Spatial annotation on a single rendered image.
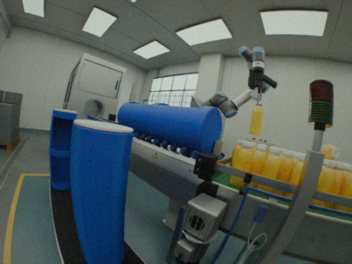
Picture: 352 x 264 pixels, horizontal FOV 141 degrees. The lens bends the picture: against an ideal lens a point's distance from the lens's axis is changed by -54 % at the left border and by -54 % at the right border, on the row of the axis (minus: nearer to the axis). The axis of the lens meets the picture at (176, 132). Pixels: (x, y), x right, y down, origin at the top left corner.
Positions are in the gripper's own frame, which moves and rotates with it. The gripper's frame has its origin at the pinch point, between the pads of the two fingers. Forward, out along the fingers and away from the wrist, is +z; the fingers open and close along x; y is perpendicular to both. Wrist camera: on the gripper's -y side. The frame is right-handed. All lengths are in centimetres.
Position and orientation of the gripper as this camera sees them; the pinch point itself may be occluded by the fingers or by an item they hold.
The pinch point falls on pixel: (259, 103)
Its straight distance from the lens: 80.9
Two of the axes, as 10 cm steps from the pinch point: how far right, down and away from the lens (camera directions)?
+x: -6.2, -0.8, -7.8
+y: -7.6, -1.8, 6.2
